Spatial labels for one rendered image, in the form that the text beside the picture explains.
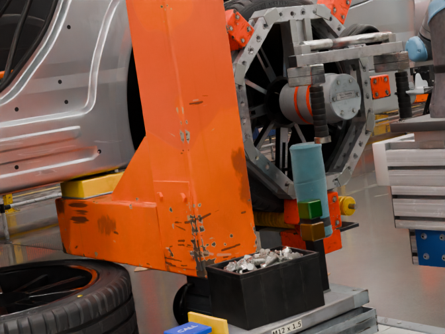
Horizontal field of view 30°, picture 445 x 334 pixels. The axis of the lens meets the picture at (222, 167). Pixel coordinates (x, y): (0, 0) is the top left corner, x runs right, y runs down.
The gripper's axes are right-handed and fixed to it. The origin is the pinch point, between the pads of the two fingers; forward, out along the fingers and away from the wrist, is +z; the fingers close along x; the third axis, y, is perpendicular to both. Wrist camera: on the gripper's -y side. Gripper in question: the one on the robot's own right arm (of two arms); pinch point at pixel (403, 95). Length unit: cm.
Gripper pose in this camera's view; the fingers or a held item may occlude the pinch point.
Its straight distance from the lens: 240.9
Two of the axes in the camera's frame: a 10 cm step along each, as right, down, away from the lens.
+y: -1.5, -9.8, -1.0
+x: 6.3, -0.1, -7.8
